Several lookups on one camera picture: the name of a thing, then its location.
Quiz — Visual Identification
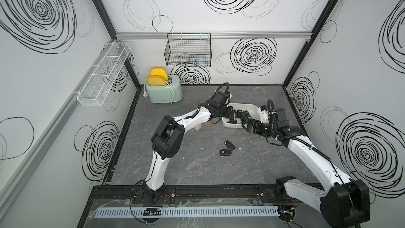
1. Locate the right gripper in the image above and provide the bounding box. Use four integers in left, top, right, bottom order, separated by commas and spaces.
241, 118, 276, 137

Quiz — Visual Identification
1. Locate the white storage box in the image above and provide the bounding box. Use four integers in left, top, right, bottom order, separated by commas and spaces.
221, 103, 260, 129

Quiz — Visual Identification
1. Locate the black three-button key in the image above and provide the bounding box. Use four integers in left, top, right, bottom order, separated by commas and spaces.
224, 140, 236, 152

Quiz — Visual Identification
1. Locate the black vw key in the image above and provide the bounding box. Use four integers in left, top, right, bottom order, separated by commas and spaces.
219, 149, 232, 156

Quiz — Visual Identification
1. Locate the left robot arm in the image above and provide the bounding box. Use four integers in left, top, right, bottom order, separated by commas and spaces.
143, 82, 233, 201

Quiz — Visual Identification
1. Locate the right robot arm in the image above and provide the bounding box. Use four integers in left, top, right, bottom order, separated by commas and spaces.
235, 99, 371, 228

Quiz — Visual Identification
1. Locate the pink translucent cup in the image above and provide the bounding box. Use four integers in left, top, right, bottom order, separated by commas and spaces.
204, 121, 213, 127

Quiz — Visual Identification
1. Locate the clear jar with grain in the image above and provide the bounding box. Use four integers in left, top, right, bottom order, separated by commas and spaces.
194, 123, 202, 130

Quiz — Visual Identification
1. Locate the mint green toaster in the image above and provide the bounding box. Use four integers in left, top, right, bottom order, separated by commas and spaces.
145, 75, 184, 103

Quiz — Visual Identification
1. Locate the rear yellow toast slice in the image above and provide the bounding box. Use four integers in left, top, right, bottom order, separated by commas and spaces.
150, 68, 169, 81

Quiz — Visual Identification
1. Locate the yellow toast slice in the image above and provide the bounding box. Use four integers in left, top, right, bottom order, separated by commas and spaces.
147, 76, 167, 87
150, 68, 169, 81

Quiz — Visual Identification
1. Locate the front yellow toast slice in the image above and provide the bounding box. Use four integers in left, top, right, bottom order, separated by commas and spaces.
147, 76, 167, 87

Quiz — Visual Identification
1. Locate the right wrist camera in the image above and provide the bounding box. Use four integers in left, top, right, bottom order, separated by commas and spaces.
257, 105, 271, 124

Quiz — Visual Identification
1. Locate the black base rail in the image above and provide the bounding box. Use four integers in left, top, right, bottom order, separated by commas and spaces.
90, 183, 327, 205

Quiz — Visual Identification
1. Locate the black wire basket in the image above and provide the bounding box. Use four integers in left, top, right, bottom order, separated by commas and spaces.
164, 32, 212, 67

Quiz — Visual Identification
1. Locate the white toaster cord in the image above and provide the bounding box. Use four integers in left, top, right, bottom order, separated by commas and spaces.
143, 79, 175, 103

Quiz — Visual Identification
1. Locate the white slotted cable duct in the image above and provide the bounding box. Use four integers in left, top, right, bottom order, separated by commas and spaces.
94, 206, 279, 219

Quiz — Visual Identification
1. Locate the white mesh wall shelf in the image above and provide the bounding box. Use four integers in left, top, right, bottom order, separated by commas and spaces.
77, 41, 131, 107

